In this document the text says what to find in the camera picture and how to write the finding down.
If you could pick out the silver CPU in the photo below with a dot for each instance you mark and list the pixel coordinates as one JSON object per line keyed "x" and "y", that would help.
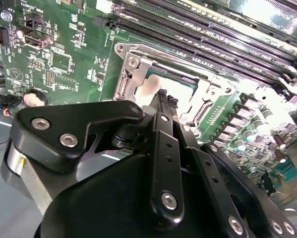
{"x": 178, "y": 85}

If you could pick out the metal socket cover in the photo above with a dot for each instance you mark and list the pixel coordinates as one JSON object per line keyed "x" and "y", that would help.
{"x": 136, "y": 79}

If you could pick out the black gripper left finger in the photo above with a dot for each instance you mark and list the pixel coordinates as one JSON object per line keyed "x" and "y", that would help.
{"x": 166, "y": 161}

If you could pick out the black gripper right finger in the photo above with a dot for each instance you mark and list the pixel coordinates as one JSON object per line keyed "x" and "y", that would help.
{"x": 207, "y": 171}

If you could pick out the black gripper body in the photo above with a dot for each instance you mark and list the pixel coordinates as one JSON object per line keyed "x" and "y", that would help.
{"x": 101, "y": 205}

